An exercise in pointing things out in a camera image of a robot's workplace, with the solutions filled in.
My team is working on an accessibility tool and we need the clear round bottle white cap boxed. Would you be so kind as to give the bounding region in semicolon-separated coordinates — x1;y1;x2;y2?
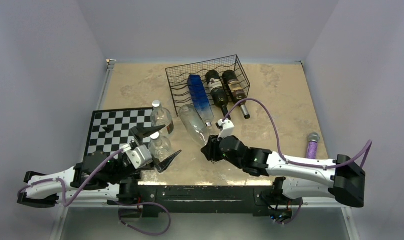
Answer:
148;132;173;162

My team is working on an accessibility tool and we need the clear bottle silver cap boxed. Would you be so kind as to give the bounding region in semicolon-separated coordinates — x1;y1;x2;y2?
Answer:
150;100;174;138

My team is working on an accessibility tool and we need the clear wine bottle dark label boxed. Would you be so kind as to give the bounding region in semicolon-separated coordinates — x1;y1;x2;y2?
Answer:
178;104;210;148

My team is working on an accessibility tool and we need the dark wine bottle white label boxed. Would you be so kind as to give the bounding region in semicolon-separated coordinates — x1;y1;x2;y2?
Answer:
205;70;229;117

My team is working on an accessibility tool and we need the green wine bottle silver neck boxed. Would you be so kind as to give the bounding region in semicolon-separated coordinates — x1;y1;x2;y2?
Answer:
222;70;247;104

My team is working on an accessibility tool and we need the blue square glass bottle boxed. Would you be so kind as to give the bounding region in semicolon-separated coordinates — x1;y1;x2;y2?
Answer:
187;74;214;127

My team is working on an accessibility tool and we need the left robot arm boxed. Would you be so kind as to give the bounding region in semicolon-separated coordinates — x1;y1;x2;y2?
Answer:
17;125;164;209

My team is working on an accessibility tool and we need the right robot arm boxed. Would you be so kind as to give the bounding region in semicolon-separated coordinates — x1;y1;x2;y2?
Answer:
200;135;372;208

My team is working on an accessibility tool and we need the black white checkerboard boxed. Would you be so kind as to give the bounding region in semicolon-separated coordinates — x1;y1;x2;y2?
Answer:
84;107;153;157

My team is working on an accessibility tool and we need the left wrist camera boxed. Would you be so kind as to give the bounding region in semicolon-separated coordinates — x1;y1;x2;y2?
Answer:
121;144;152;170

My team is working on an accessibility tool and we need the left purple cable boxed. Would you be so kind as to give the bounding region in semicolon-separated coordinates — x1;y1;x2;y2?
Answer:
17;148;126;208

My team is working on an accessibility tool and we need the purple cable loop under table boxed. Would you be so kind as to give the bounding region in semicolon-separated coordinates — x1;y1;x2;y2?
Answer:
117;201;172;237

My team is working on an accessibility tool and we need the black table front rail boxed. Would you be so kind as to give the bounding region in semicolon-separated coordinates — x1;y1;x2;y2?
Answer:
61;184;348;219

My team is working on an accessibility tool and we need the black wire wine rack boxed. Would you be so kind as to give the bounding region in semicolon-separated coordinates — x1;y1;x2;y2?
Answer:
165;54;250;114

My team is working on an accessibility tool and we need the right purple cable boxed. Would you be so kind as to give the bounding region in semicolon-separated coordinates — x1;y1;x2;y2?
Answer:
221;97;373;170

